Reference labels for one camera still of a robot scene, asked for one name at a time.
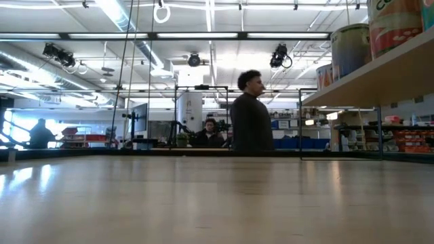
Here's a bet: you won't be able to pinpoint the black monitor on stand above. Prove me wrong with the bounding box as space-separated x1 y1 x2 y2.
121 102 149 140

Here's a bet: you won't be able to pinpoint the white carrot label can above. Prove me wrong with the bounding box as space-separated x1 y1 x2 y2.
315 63 334 91

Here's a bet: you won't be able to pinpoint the wooden shelf black legs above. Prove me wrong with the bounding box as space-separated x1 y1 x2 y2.
298 26 434 161

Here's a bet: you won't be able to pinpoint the orange red label can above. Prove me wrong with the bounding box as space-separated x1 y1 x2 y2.
367 0 425 61

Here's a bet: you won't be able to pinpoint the cream Peaches label can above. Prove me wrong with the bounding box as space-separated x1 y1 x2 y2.
330 22 372 83

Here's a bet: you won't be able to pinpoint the long blue storage bin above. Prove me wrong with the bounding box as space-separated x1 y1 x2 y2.
273 137 330 150

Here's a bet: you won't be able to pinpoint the yellowish hanging cable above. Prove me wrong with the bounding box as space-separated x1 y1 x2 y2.
122 0 140 148

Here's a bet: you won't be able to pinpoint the black overhead light bar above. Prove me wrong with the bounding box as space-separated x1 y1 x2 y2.
0 30 333 41

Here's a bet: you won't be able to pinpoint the black metal table frame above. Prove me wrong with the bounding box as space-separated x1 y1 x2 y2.
0 147 434 164

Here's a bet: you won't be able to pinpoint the metal rack orange bins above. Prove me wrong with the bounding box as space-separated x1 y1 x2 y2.
334 115 434 155

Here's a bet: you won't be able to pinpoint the black background cage frame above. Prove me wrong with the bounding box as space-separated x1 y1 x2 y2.
174 85 230 150

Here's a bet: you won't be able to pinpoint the white hanging cable ring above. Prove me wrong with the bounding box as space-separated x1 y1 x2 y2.
153 0 172 24

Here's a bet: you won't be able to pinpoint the person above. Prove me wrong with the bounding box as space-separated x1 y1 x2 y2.
195 117 227 148
28 117 57 150
229 69 275 152

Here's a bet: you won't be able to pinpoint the black hanging cable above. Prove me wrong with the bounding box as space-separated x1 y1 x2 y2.
108 0 135 148

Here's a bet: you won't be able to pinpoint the small green potted plant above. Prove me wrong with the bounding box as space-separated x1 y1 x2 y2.
176 131 190 148

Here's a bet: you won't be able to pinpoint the round black hanging camera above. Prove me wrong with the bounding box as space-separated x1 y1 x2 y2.
187 52 202 68

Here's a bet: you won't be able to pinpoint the white cylindrical tank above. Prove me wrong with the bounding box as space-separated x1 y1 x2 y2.
176 91 203 133

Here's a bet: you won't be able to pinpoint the silver ceiling air duct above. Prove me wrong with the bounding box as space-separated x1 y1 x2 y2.
94 0 165 68

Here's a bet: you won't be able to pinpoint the black hanging camera with cable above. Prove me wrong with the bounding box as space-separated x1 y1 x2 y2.
269 43 293 70

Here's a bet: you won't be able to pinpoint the long black hanging camera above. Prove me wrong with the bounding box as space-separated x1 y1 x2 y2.
42 42 77 68

